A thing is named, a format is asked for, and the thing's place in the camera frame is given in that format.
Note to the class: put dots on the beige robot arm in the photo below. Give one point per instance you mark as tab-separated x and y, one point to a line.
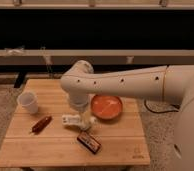
173	84

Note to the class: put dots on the white plastic cup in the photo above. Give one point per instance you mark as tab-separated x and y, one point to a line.
28	101

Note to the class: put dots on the orange bowl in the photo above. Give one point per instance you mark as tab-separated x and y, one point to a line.
106	107

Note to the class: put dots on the dark candy bar pack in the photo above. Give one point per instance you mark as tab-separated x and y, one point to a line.
89	142

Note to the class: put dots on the beige wrist gripper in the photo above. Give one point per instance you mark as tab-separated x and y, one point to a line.
80	103

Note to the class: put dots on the wooden table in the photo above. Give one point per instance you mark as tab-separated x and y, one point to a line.
122	141

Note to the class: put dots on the brown wrapped snack bar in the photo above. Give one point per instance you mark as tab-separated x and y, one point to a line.
40	125

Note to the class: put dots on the small clear plastic bottle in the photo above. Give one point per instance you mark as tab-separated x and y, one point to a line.
76	120

